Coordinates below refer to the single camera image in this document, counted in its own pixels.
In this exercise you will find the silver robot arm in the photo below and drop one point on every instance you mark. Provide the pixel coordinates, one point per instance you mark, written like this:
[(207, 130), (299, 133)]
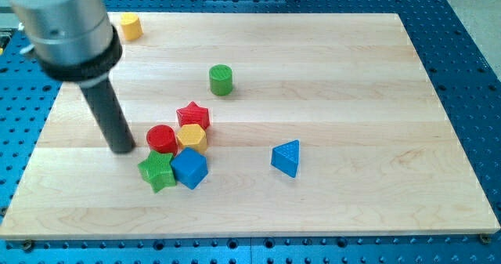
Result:
[(72, 40)]

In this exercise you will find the blue triangle block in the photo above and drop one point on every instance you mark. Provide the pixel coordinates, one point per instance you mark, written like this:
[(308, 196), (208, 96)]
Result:
[(286, 157)]

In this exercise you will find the yellow cylinder block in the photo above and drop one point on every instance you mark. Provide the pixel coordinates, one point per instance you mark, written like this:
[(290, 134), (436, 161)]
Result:
[(131, 26)]

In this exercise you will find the green star block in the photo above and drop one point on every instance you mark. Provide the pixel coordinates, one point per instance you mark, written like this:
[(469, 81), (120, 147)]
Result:
[(157, 171)]

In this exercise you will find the wooden board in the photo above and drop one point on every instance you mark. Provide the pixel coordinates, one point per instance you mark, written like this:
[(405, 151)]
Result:
[(378, 154)]

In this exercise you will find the green cylinder block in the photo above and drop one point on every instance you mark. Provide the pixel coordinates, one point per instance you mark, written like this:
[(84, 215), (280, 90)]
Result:
[(220, 78)]

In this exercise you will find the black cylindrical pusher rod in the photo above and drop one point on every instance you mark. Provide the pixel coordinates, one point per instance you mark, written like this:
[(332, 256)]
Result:
[(106, 109)]

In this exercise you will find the blue perforated metal table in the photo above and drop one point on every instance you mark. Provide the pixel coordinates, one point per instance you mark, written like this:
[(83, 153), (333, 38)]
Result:
[(464, 80)]

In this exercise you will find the red cylinder block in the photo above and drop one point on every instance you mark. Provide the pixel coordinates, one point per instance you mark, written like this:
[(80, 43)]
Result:
[(161, 138)]

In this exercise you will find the red star block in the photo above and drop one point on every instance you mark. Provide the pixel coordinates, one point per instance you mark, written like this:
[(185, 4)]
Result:
[(193, 114)]

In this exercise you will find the blue cube block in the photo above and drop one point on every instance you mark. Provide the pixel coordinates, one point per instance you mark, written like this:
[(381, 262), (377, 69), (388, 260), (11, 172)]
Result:
[(189, 167)]

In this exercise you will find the yellow hexagon block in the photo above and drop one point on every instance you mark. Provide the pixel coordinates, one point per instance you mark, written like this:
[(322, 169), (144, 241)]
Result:
[(192, 136)]

